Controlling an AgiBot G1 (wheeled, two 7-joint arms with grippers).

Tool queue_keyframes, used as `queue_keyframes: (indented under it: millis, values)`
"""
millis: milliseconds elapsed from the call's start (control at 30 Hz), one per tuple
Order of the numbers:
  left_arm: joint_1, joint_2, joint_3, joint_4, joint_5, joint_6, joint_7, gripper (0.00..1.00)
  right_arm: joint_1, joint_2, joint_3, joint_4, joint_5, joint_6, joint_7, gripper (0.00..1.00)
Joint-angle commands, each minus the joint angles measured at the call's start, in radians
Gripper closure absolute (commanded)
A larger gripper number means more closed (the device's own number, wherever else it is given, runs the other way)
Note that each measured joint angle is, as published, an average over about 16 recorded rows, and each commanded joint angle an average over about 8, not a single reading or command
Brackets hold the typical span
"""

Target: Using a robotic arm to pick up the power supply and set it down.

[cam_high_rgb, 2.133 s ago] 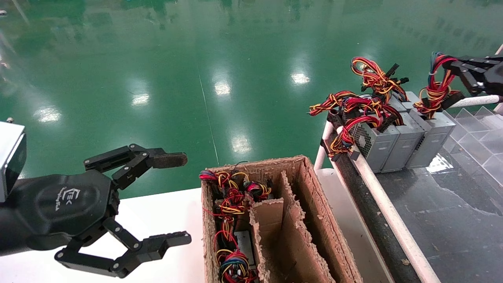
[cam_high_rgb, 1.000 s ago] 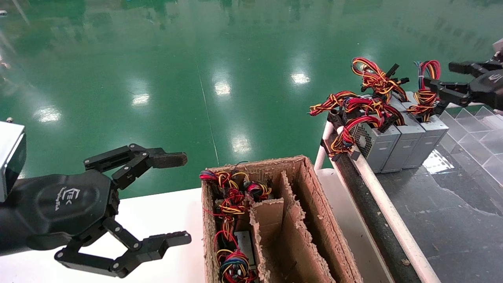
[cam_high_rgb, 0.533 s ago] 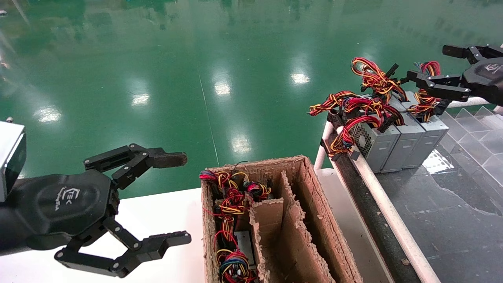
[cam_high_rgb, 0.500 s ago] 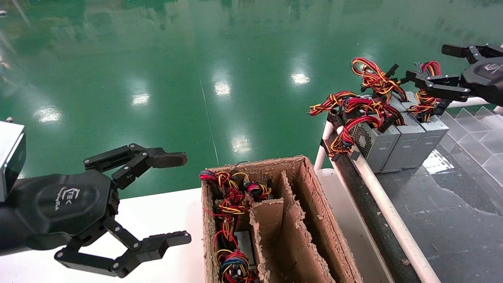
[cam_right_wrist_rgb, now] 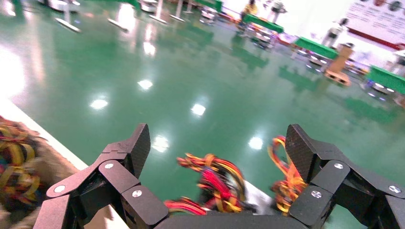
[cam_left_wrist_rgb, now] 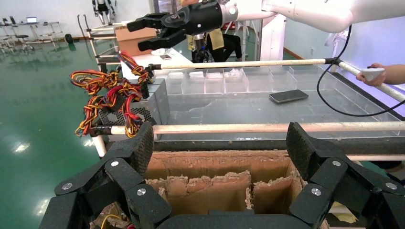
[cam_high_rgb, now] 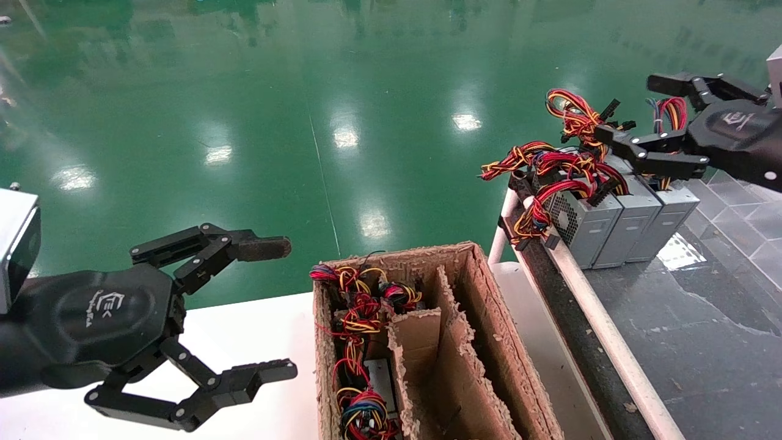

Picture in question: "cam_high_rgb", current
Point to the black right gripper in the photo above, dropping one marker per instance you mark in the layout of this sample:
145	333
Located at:
742	137

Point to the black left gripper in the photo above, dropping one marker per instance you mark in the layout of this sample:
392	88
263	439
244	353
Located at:
98	318

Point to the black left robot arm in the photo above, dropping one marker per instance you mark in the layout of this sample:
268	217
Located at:
12	360

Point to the clear acrylic divider rack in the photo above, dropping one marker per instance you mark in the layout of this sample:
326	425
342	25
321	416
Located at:
745	232

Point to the grey power supply fan grille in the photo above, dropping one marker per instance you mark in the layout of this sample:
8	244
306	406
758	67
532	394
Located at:
586	232

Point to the black pipe joint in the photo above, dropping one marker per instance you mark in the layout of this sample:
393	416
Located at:
519	182

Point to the brown cardboard compartment box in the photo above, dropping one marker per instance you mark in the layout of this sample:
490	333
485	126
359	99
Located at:
489	318

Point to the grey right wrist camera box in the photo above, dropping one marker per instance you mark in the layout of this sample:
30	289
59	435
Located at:
776	76

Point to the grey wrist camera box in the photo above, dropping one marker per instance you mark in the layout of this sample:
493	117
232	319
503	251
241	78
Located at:
776	76
15	244

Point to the short white frame pipe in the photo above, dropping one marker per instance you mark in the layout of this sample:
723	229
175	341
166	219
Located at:
502	226

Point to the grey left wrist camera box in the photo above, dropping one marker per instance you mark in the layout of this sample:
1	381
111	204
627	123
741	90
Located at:
15	244

